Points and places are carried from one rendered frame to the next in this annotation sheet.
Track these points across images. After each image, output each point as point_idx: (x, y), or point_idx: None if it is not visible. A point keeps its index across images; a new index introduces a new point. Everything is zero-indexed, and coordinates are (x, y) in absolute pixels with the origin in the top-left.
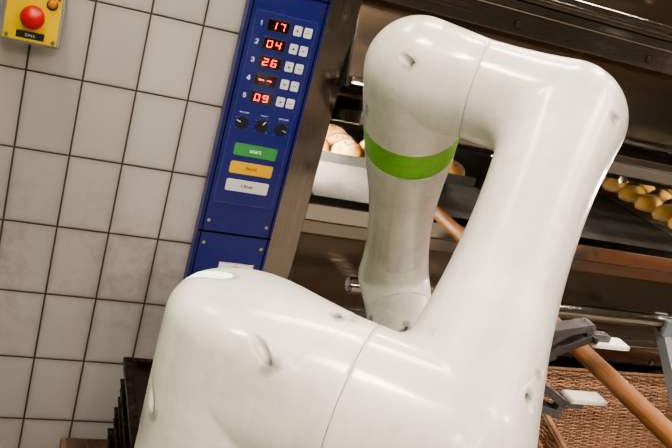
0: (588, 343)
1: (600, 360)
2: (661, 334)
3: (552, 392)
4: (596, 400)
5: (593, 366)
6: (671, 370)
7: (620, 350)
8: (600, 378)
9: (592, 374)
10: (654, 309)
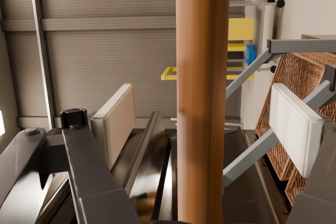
0: (88, 131)
1: (177, 127)
2: (222, 177)
3: (322, 170)
4: (279, 96)
5: (195, 132)
6: (249, 152)
7: (128, 90)
8: (208, 93)
9: (221, 131)
10: (243, 223)
